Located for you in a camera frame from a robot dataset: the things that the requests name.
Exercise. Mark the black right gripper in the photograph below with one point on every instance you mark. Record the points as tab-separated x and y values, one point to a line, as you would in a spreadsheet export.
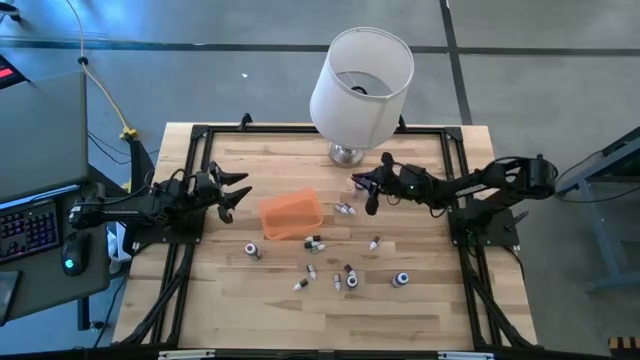
400	182

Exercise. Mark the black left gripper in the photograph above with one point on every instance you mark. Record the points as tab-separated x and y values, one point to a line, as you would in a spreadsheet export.
206	190

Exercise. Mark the orange translucent plastic bin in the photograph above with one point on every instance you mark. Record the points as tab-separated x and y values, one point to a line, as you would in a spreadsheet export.
290	215

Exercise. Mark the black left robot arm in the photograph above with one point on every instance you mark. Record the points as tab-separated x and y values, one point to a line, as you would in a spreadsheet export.
115	214

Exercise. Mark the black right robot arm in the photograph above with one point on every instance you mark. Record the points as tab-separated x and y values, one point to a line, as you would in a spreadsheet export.
500	177

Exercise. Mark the white shade table lamp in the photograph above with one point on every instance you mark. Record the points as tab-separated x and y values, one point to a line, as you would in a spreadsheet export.
360	105

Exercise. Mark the white plastic box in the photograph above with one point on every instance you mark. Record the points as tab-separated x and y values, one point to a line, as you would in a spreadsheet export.
116	240

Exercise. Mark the black computer mouse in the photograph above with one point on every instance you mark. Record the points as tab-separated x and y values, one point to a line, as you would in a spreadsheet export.
75	255

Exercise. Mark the grey computer monitor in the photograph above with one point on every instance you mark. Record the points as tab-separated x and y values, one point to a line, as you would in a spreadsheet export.
40	135

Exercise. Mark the dark grey desk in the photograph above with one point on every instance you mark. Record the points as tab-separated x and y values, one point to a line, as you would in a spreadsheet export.
50	287

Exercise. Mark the backlit computer keyboard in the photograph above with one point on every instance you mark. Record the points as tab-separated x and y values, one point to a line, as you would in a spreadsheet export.
27	230

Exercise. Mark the blue grey metal table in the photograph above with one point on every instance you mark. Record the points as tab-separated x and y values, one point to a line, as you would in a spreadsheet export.
595	170

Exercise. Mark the black tablet device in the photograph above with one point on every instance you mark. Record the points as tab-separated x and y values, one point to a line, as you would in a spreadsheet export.
7	297

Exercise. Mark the black device red display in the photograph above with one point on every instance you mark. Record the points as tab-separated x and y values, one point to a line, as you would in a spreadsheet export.
7	72

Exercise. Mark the black chair base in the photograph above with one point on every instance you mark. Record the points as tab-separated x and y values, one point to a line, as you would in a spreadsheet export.
12	15

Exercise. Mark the black yellow striped block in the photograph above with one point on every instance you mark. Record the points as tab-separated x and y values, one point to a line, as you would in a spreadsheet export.
625	345

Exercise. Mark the black aluminium table frame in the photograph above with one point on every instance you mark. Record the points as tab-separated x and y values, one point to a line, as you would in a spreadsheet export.
300	129

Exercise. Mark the black metal post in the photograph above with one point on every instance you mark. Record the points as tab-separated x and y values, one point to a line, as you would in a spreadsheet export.
140	165

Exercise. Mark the white table edge bracket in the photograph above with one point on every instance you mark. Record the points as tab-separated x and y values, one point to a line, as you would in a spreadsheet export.
185	355
465	356

